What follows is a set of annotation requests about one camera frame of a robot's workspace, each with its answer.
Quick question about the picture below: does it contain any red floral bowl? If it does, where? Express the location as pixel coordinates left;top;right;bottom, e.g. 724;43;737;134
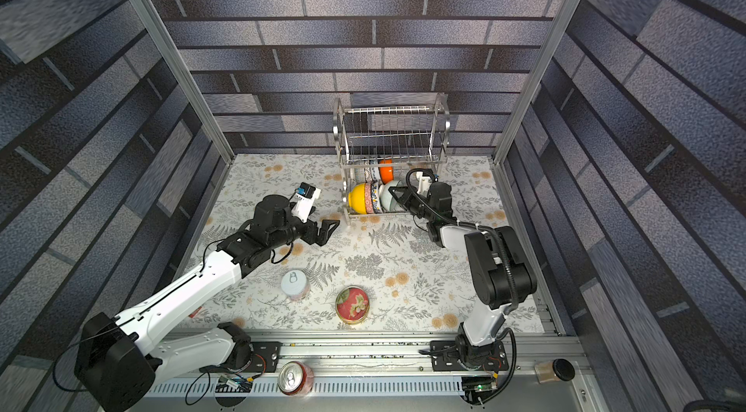
335;286;370;325

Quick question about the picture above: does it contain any stainless steel dish rack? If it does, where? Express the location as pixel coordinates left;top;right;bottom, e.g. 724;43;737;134
332;93;451;222

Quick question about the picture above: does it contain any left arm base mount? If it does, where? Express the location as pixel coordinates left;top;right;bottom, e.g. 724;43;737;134
199;341;282;376

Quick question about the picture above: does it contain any yellow plastic bowl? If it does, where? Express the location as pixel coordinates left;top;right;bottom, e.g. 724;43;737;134
348;183;368;215

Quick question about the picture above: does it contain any small red white box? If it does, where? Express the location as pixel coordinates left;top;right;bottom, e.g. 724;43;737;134
188;306;202;319

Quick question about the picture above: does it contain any floral table mat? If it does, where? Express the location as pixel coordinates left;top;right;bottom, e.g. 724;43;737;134
174;154;546;334

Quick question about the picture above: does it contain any pale green ceramic bowl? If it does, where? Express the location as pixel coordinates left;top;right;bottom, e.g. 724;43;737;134
379;180;401;213

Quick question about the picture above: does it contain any blue yellow patterned plate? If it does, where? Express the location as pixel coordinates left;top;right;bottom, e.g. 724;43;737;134
370;181;384;214

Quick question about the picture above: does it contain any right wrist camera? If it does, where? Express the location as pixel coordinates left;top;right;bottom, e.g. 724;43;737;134
416;172;433;196

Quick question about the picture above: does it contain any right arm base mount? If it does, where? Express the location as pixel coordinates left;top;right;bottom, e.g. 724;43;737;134
423;340;509;372

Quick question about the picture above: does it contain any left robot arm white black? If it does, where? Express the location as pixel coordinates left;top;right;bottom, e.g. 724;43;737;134
74;194;340;411

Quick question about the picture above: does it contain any glass jar black lid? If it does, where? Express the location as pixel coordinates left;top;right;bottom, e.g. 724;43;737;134
534;359;576;384

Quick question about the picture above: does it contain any orange plastic bowl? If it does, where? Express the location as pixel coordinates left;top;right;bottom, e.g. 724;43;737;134
379;159;394;184

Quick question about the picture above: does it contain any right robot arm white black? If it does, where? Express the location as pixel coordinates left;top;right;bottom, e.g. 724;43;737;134
392;168;537;368

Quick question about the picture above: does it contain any black white leaf bowl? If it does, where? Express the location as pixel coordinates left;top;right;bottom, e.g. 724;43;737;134
364;182;375;215

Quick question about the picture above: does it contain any blue white floral bowl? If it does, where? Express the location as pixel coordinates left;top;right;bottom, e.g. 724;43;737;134
366;165;381;182

